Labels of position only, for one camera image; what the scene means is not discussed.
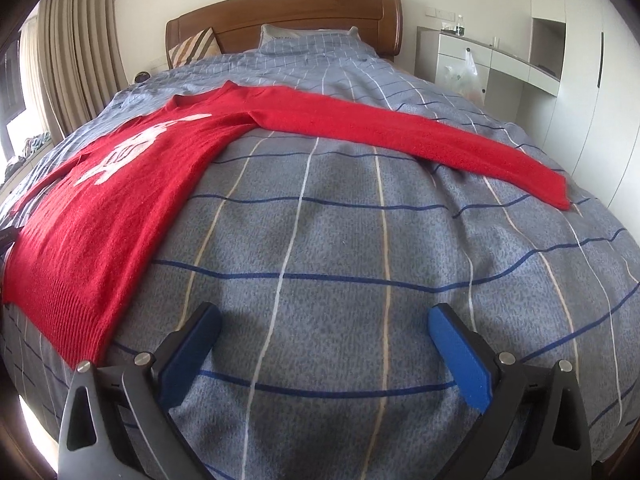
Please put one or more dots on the white wall socket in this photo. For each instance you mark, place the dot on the white wall socket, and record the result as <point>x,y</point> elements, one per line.
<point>437,11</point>

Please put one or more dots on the striped pillow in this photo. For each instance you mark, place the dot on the striped pillow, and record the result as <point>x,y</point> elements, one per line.
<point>192,47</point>

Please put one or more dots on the blue checked pillow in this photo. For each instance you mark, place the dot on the blue checked pillow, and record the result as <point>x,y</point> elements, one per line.
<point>300,35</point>

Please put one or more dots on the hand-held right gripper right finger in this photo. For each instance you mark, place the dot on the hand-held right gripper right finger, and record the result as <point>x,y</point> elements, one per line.
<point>462,355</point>

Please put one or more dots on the red knit sweater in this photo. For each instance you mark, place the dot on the red knit sweater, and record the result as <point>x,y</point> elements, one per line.
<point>100,220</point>

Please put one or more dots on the window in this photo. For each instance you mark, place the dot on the window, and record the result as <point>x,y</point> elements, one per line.
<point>10,95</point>

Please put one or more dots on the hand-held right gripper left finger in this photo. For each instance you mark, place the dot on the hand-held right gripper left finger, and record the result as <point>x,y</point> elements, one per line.
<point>187,360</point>

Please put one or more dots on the clear plastic bag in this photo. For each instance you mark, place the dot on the clear plastic bag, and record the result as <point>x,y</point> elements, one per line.
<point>465,80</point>

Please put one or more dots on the white wardrobe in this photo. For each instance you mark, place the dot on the white wardrobe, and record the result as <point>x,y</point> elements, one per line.
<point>600,110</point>

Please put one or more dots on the white desk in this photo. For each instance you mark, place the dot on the white desk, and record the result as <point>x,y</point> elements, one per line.
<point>500,60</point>

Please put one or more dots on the wooden headboard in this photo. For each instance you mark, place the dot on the wooden headboard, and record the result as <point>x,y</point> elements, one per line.
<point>300,10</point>

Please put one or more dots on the beige curtain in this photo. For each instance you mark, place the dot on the beige curtain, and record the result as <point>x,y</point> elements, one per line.
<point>75,35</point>

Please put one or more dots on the pile of clothes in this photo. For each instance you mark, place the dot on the pile of clothes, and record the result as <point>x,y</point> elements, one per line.
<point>30,146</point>

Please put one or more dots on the small bottle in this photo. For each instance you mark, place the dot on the small bottle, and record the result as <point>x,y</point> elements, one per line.
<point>459,25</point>

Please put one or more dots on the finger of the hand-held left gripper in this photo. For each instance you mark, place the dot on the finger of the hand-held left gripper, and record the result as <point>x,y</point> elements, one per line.
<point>7,241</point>

